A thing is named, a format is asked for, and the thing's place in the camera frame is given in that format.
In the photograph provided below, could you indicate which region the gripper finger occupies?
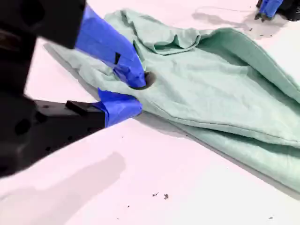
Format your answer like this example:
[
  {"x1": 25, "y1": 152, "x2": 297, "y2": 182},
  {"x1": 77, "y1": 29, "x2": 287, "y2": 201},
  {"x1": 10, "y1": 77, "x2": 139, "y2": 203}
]
[
  {"x1": 261, "y1": 0, "x2": 282, "y2": 23},
  {"x1": 32, "y1": 88, "x2": 143, "y2": 158},
  {"x1": 35, "y1": 0, "x2": 148, "y2": 89},
  {"x1": 255, "y1": 0, "x2": 267, "y2": 20}
]

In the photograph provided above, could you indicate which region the pale green T-shirt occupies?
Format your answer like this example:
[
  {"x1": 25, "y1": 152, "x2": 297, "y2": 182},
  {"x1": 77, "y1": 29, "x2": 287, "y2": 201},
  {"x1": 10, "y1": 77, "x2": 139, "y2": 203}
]
[{"x1": 45, "y1": 8, "x2": 300, "y2": 195}]

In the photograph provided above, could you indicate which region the black camera box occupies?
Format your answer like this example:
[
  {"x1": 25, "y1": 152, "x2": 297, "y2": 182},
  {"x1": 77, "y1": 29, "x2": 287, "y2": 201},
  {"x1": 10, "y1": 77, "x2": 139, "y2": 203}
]
[{"x1": 277, "y1": 0, "x2": 300, "y2": 22}]

